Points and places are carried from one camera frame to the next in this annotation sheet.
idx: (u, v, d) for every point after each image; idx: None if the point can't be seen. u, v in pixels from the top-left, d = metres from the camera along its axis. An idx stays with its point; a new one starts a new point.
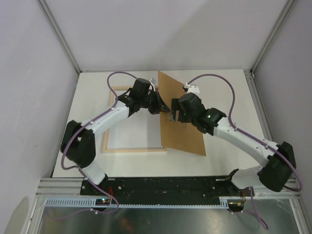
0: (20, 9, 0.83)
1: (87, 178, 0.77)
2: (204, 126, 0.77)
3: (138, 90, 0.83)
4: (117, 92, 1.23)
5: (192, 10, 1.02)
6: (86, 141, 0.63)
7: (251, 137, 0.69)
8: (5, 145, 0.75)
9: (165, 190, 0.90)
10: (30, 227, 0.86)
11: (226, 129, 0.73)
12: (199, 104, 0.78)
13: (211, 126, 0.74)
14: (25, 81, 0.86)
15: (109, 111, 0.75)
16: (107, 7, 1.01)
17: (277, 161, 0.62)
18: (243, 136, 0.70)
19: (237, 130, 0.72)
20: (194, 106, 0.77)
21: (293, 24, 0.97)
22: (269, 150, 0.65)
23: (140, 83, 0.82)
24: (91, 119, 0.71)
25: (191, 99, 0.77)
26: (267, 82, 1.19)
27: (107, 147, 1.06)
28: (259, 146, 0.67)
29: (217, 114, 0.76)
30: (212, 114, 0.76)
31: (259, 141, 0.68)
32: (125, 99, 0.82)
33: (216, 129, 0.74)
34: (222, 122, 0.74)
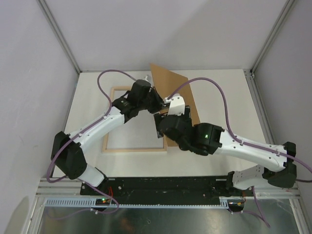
0: (20, 9, 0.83)
1: (85, 181, 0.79)
2: (204, 147, 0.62)
3: (136, 94, 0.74)
4: (117, 93, 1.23)
5: (192, 9, 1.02)
6: (72, 158, 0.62)
7: (261, 147, 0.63)
8: (5, 145, 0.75)
9: (165, 190, 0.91)
10: (30, 227, 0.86)
11: (232, 146, 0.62)
12: (186, 125, 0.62)
13: (212, 146, 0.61)
14: (25, 82, 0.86)
15: (101, 120, 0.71)
16: (107, 6, 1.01)
17: (291, 165, 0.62)
18: (253, 149, 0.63)
19: (243, 144, 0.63)
20: (182, 129, 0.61)
21: (293, 24, 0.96)
22: (282, 156, 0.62)
23: (138, 87, 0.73)
24: (79, 131, 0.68)
25: (177, 123, 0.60)
26: (267, 82, 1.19)
27: (107, 147, 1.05)
28: (272, 156, 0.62)
29: (212, 130, 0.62)
30: (207, 132, 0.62)
31: (268, 149, 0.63)
32: (121, 105, 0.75)
33: (221, 149, 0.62)
34: (224, 140, 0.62)
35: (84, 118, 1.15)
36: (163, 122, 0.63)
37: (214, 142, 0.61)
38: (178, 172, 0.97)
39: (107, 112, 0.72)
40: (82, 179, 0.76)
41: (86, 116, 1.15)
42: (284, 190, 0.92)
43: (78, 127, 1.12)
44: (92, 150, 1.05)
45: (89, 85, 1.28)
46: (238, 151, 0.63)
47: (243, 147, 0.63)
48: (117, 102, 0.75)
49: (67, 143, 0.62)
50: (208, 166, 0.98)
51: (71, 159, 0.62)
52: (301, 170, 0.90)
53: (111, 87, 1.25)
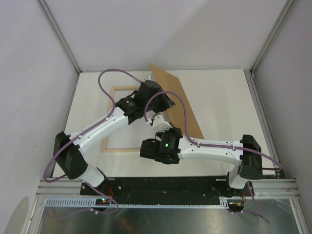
0: (20, 9, 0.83)
1: (83, 181, 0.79)
2: (168, 156, 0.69)
3: (143, 95, 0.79)
4: (117, 93, 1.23)
5: (192, 10, 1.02)
6: (72, 158, 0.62)
7: (216, 145, 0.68)
8: (5, 145, 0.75)
9: (165, 190, 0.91)
10: (30, 227, 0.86)
11: (190, 149, 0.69)
12: (152, 143, 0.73)
13: (174, 153, 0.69)
14: (25, 81, 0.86)
15: (103, 122, 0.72)
16: (107, 7, 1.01)
17: (249, 157, 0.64)
18: (208, 148, 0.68)
19: (200, 146, 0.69)
20: (148, 147, 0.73)
21: (293, 24, 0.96)
22: (239, 149, 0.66)
23: (146, 87, 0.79)
24: (80, 133, 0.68)
25: (142, 145, 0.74)
26: (267, 82, 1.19)
27: (107, 147, 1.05)
28: (228, 151, 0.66)
29: (172, 138, 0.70)
30: (168, 140, 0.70)
31: (224, 146, 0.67)
32: (126, 105, 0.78)
33: (181, 154, 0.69)
34: (183, 145, 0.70)
35: (84, 117, 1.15)
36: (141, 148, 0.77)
37: (175, 149, 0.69)
38: (178, 172, 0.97)
39: (110, 113, 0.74)
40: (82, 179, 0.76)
41: (86, 116, 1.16)
42: (284, 190, 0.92)
43: (79, 127, 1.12)
44: (92, 150, 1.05)
45: (89, 85, 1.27)
46: (198, 153, 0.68)
47: (201, 148, 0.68)
48: (122, 103, 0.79)
49: (67, 144, 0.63)
50: (207, 165, 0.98)
51: (71, 159, 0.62)
52: (301, 170, 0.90)
53: (111, 87, 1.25)
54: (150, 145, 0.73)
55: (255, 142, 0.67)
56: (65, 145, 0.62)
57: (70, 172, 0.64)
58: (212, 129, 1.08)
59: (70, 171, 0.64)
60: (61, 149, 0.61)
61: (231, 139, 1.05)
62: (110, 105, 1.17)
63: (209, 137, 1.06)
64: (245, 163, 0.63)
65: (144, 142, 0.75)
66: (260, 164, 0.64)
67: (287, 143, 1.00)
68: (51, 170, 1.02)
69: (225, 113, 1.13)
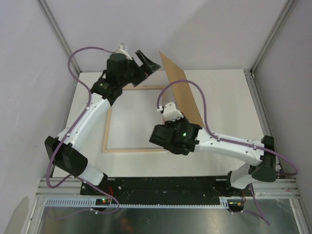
0: (19, 9, 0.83)
1: (85, 181, 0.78)
2: (184, 146, 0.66)
3: (113, 72, 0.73)
4: None
5: (191, 9, 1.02)
6: (68, 159, 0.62)
7: (238, 142, 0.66)
8: (5, 145, 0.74)
9: (165, 190, 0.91)
10: (31, 227, 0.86)
11: (209, 143, 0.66)
12: (166, 130, 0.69)
13: (191, 144, 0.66)
14: (25, 81, 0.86)
15: (85, 112, 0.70)
16: (107, 6, 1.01)
17: (269, 158, 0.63)
18: (230, 145, 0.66)
19: (220, 141, 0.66)
20: (162, 134, 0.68)
21: (293, 24, 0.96)
22: (260, 149, 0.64)
23: (113, 63, 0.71)
24: (68, 131, 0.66)
25: (156, 130, 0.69)
26: (268, 82, 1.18)
27: (107, 147, 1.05)
28: (249, 150, 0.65)
29: (191, 128, 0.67)
30: (185, 130, 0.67)
31: (245, 144, 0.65)
32: (100, 87, 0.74)
33: (199, 146, 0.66)
34: (202, 137, 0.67)
35: None
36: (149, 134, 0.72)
37: (192, 140, 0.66)
38: (178, 172, 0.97)
39: (88, 102, 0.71)
40: (84, 178, 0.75)
41: None
42: (284, 190, 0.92)
43: None
44: (92, 150, 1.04)
45: (89, 85, 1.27)
46: (218, 148, 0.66)
47: (222, 142, 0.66)
48: (96, 87, 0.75)
49: (59, 146, 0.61)
50: (207, 165, 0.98)
51: (68, 160, 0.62)
52: (301, 170, 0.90)
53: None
54: (164, 132, 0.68)
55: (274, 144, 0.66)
56: (57, 147, 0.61)
57: (72, 170, 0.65)
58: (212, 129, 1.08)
59: (71, 169, 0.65)
60: (54, 152, 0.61)
61: None
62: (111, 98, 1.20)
63: None
64: (265, 164, 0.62)
65: (158, 128, 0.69)
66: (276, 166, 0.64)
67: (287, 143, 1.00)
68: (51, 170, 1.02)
69: (225, 113, 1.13)
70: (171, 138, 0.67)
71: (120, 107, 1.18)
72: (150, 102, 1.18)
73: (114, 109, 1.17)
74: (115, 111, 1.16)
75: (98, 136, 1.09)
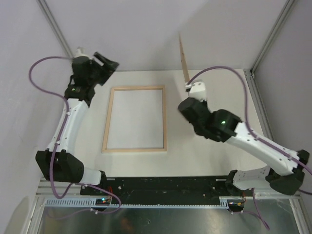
0: (19, 9, 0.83)
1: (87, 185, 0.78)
2: (218, 133, 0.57)
3: (81, 75, 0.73)
4: (117, 93, 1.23)
5: (191, 9, 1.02)
6: (68, 165, 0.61)
7: (275, 147, 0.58)
8: (5, 145, 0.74)
9: (165, 190, 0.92)
10: (31, 227, 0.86)
11: (245, 139, 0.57)
12: (203, 108, 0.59)
13: (226, 133, 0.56)
14: (25, 81, 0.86)
15: (68, 118, 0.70)
16: (107, 6, 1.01)
17: (301, 173, 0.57)
18: (266, 147, 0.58)
19: (257, 140, 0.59)
20: (198, 111, 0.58)
21: (294, 24, 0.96)
22: (294, 162, 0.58)
23: (76, 67, 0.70)
24: (57, 140, 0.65)
25: (194, 104, 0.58)
26: (268, 82, 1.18)
27: (107, 147, 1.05)
28: (284, 159, 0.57)
29: (230, 119, 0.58)
30: (224, 118, 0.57)
31: (282, 151, 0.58)
32: (73, 92, 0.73)
33: (233, 138, 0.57)
34: (240, 129, 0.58)
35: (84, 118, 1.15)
36: (179, 105, 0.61)
37: (230, 130, 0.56)
38: (178, 172, 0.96)
39: (68, 107, 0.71)
40: (85, 183, 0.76)
41: (86, 117, 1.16)
42: None
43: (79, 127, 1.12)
44: (92, 150, 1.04)
45: None
46: (252, 146, 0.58)
47: (257, 142, 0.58)
48: (69, 91, 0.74)
49: (53, 155, 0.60)
50: (207, 165, 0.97)
51: (68, 167, 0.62)
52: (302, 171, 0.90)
53: (111, 87, 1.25)
54: (200, 111, 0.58)
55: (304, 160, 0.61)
56: (52, 157, 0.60)
57: (74, 176, 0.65)
58: None
59: (74, 176, 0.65)
60: (51, 162, 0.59)
61: None
62: (111, 97, 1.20)
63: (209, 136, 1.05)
64: (296, 176, 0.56)
65: (195, 103, 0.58)
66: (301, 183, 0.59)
67: (288, 143, 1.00)
68: None
69: None
70: (205, 121, 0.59)
71: (120, 107, 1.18)
72: (149, 102, 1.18)
73: (114, 109, 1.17)
74: (115, 111, 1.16)
75: (98, 136, 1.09)
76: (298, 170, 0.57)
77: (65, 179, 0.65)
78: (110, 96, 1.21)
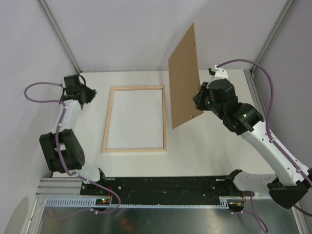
0: (21, 9, 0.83)
1: (88, 179, 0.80)
2: (235, 123, 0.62)
3: (73, 86, 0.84)
4: (117, 93, 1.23)
5: (191, 10, 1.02)
6: (69, 138, 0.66)
7: (286, 155, 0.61)
8: (5, 145, 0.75)
9: (165, 190, 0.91)
10: (31, 227, 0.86)
11: (260, 137, 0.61)
12: (233, 97, 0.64)
13: (243, 126, 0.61)
14: (26, 81, 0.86)
15: (65, 110, 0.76)
16: (107, 7, 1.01)
17: (302, 186, 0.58)
18: (278, 152, 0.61)
19: (272, 143, 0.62)
20: (228, 97, 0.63)
21: (295, 25, 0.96)
22: (301, 175, 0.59)
23: (69, 79, 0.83)
24: (59, 122, 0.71)
25: (227, 88, 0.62)
26: (268, 82, 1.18)
27: (107, 147, 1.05)
28: (291, 168, 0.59)
29: (252, 115, 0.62)
30: (248, 112, 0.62)
31: (292, 162, 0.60)
32: (69, 97, 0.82)
33: (249, 133, 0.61)
34: (257, 128, 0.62)
35: (84, 118, 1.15)
36: (213, 83, 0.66)
37: (248, 125, 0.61)
38: (177, 172, 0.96)
39: (64, 104, 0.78)
40: (85, 177, 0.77)
41: (86, 116, 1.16)
42: None
43: (79, 128, 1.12)
44: (92, 150, 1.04)
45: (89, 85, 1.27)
46: (264, 147, 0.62)
47: (271, 146, 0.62)
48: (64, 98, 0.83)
49: (56, 136, 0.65)
50: (207, 165, 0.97)
51: (70, 140, 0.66)
52: None
53: (111, 87, 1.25)
54: (230, 98, 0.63)
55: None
56: (56, 138, 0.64)
57: (77, 157, 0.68)
58: (212, 129, 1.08)
59: (77, 156, 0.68)
60: (57, 143, 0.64)
61: (231, 139, 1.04)
62: (111, 97, 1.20)
63: (209, 137, 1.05)
64: (298, 188, 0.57)
65: (229, 87, 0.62)
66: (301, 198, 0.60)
67: (288, 143, 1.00)
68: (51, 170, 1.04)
69: None
70: (228, 108, 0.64)
71: (120, 107, 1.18)
72: (150, 102, 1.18)
73: (114, 109, 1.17)
74: (114, 111, 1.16)
75: (98, 136, 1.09)
76: (302, 184, 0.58)
77: (69, 164, 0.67)
78: (110, 95, 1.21)
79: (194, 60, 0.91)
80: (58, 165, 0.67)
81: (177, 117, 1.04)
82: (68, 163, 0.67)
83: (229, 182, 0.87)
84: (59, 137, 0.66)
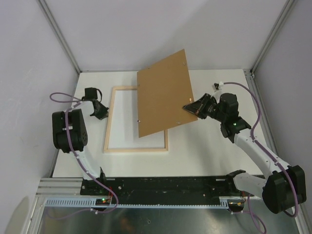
0: (21, 9, 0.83)
1: (87, 171, 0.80)
2: (228, 130, 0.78)
3: (90, 95, 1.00)
4: (117, 92, 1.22)
5: (192, 9, 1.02)
6: (78, 115, 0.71)
7: (266, 151, 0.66)
8: (5, 145, 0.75)
9: (165, 190, 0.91)
10: (30, 227, 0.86)
11: (244, 138, 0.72)
12: (234, 109, 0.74)
13: (233, 131, 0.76)
14: (26, 81, 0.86)
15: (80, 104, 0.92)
16: (107, 7, 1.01)
17: (281, 178, 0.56)
18: (258, 148, 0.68)
19: (254, 141, 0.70)
20: (230, 110, 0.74)
21: (293, 24, 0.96)
22: (278, 167, 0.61)
23: (89, 89, 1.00)
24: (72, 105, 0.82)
25: (232, 103, 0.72)
26: (267, 82, 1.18)
27: (108, 147, 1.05)
28: (270, 161, 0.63)
29: (242, 124, 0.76)
30: (239, 123, 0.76)
31: (271, 156, 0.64)
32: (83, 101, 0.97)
33: (237, 136, 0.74)
34: (244, 131, 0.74)
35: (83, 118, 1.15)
36: (224, 94, 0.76)
37: (236, 129, 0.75)
38: (177, 171, 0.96)
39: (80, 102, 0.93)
40: (85, 168, 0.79)
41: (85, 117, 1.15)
42: None
43: None
44: (92, 150, 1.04)
45: (89, 85, 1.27)
46: (247, 145, 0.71)
47: (253, 144, 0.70)
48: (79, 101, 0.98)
49: (67, 114, 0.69)
50: (208, 165, 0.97)
51: (79, 117, 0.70)
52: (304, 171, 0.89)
53: (112, 87, 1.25)
54: (232, 110, 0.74)
55: (299, 181, 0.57)
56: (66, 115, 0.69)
57: (81, 134, 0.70)
58: (211, 130, 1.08)
59: (81, 133, 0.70)
60: (66, 120, 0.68)
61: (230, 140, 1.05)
62: (113, 97, 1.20)
63: (209, 136, 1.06)
64: (275, 179, 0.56)
65: (234, 103, 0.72)
66: (283, 196, 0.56)
67: (288, 143, 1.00)
68: (51, 170, 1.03)
69: None
70: (227, 118, 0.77)
71: (120, 107, 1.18)
72: None
73: (115, 109, 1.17)
74: (116, 111, 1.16)
75: (99, 135, 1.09)
76: (278, 174, 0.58)
77: (73, 141, 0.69)
78: (112, 94, 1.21)
79: (186, 77, 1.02)
80: (63, 141, 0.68)
81: (149, 128, 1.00)
82: (73, 139, 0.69)
83: (230, 179, 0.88)
84: (69, 115, 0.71)
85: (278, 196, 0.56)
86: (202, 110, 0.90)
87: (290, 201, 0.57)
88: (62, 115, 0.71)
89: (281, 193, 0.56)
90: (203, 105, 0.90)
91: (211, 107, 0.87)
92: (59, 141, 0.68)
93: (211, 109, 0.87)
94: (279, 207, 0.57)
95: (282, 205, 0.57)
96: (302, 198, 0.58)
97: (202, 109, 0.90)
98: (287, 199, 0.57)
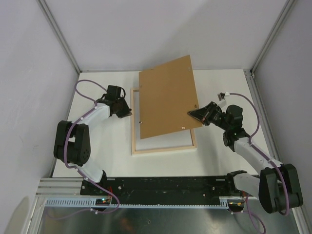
0: (21, 9, 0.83)
1: (87, 178, 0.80)
2: (229, 139, 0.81)
3: (112, 94, 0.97)
4: (136, 94, 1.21)
5: (192, 10, 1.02)
6: (82, 131, 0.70)
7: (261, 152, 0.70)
8: (5, 145, 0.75)
9: (165, 190, 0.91)
10: (30, 227, 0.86)
11: (242, 143, 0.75)
12: (239, 122, 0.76)
13: (233, 141, 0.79)
14: (26, 81, 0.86)
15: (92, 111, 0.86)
16: (107, 7, 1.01)
17: (273, 174, 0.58)
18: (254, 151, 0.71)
19: (251, 146, 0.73)
20: (234, 123, 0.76)
21: (293, 24, 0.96)
22: (271, 165, 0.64)
23: (112, 87, 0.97)
24: (81, 116, 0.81)
25: (237, 116, 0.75)
26: (267, 81, 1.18)
27: (136, 149, 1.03)
28: (263, 161, 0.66)
29: (243, 134, 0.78)
30: (240, 133, 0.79)
31: (264, 155, 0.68)
32: (103, 101, 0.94)
33: (236, 142, 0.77)
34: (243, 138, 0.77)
35: None
36: (230, 105, 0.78)
37: (235, 138, 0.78)
38: (178, 172, 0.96)
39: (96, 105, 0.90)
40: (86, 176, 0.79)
41: None
42: None
43: None
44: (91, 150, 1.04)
45: (89, 85, 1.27)
46: (245, 149, 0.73)
47: (250, 147, 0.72)
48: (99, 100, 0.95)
49: (72, 126, 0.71)
50: (209, 165, 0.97)
51: (81, 134, 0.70)
52: (304, 171, 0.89)
53: (129, 88, 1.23)
54: (235, 123, 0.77)
55: (292, 180, 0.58)
56: (71, 127, 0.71)
57: (82, 151, 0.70)
58: (213, 131, 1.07)
59: (81, 150, 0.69)
60: (68, 131, 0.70)
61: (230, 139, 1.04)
62: (132, 99, 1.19)
63: (212, 137, 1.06)
64: (266, 173, 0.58)
65: (239, 116, 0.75)
66: (275, 192, 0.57)
67: (288, 143, 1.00)
68: (51, 170, 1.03)
69: None
70: (230, 129, 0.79)
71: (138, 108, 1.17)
72: None
73: (137, 110, 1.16)
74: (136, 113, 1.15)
75: (125, 136, 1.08)
76: (271, 170, 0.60)
77: (70, 155, 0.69)
78: (132, 96, 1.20)
79: (190, 83, 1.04)
80: (61, 151, 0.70)
81: (152, 129, 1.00)
82: (71, 154, 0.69)
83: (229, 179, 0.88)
84: (75, 127, 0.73)
85: (269, 191, 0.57)
86: (207, 117, 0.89)
87: (284, 200, 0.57)
88: (68, 125, 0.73)
89: (272, 188, 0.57)
90: (209, 112, 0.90)
91: (217, 116, 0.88)
92: (58, 151, 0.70)
93: (217, 117, 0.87)
94: (273, 205, 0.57)
95: (276, 203, 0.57)
96: (299, 202, 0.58)
97: (207, 116, 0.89)
98: (281, 197, 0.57)
